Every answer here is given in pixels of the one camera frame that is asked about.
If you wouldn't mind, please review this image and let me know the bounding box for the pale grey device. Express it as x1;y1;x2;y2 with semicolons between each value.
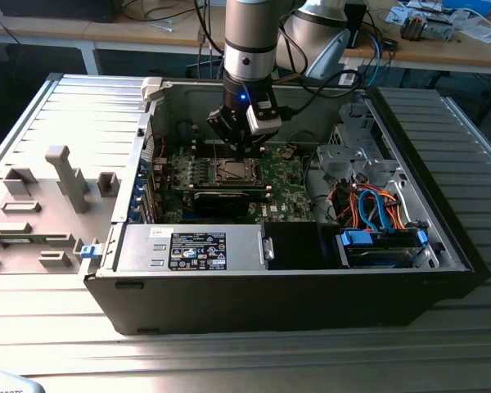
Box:
0;369;46;393

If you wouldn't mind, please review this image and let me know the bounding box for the orange wire bundle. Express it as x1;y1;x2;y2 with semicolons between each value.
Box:
349;183;408;230

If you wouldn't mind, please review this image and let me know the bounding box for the grey metal device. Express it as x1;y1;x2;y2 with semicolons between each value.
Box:
423;16;455;42

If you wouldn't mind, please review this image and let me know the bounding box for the beige case latch handle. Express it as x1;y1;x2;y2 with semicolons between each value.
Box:
141;76;164;102

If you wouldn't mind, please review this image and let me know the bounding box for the black graphics card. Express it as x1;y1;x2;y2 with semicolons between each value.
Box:
191;188;250;218

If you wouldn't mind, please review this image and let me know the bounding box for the metal socket cover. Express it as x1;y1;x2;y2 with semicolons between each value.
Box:
217;158;260;184

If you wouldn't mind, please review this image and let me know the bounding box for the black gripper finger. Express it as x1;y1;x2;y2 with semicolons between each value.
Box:
245;131;278;161
206;107;247;163

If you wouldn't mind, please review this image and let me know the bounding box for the black PC case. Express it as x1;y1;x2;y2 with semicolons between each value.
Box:
83;75;491;337

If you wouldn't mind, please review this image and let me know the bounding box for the green RAM stick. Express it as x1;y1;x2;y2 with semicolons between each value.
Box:
2;235;48;246

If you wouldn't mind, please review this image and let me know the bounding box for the black monitor stand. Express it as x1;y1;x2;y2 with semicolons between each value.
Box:
345;2;369;50

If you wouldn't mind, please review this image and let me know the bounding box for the black heat sink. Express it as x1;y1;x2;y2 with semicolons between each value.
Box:
399;11;426;42

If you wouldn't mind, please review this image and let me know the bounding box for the green motherboard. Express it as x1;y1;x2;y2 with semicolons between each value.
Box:
159;141;316;224

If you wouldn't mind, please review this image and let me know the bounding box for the grey power supply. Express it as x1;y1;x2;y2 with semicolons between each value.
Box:
114;224;267;273

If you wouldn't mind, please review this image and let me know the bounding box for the hard disk in blue carrier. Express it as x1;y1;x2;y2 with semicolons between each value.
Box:
337;228;430;269

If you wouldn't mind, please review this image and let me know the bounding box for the metal drive cage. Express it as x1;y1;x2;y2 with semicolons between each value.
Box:
315;102;400;187

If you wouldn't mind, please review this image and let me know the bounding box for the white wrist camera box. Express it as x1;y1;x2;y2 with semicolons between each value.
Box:
246;96;282;137

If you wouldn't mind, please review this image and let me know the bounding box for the blue box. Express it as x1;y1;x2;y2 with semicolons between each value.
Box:
441;0;491;16

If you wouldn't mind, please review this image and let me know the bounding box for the blue case latch clip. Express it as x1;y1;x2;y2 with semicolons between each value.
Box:
79;244;103;261

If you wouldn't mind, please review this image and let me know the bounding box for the blue card retention latch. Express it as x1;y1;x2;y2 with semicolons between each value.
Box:
133;159;148;220

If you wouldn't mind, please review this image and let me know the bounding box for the black plastic shroud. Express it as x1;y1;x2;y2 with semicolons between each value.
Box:
264;220;325;271

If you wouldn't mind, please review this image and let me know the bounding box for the grey parts rack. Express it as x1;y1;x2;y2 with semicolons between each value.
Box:
0;145;122;276

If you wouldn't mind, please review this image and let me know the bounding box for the pale slanted panel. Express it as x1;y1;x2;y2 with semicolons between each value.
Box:
306;29;351;79

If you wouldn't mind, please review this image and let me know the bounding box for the wooden desk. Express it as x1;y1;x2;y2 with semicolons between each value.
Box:
338;16;491;75
0;7;230;75

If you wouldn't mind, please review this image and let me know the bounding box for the blue wire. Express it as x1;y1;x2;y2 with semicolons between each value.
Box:
358;187;396;233

